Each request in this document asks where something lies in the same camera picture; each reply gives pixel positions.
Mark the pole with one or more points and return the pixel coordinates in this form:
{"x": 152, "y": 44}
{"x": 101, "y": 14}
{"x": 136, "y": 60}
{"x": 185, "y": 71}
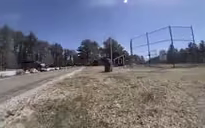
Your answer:
{"x": 111, "y": 50}

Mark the dry brown grass field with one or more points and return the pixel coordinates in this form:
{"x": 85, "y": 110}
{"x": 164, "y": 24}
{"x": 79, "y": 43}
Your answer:
{"x": 130, "y": 100}

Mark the dark vehicle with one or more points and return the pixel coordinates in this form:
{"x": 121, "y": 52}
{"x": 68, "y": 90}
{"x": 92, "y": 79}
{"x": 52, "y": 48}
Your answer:
{"x": 31, "y": 65}

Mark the wood of trees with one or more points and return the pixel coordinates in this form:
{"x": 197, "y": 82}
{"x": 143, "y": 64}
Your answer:
{"x": 13, "y": 50}

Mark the row of dark trees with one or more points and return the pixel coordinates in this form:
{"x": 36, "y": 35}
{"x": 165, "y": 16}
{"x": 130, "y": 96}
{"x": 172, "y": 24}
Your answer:
{"x": 193, "y": 53}

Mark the grey asphalt road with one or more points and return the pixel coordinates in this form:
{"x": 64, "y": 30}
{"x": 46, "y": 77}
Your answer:
{"x": 10, "y": 87}

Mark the white snow bank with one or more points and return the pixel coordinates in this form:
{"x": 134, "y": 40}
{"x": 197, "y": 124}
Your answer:
{"x": 2, "y": 74}

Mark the small wooden frame structure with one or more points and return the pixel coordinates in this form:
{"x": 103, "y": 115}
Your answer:
{"x": 119, "y": 60}

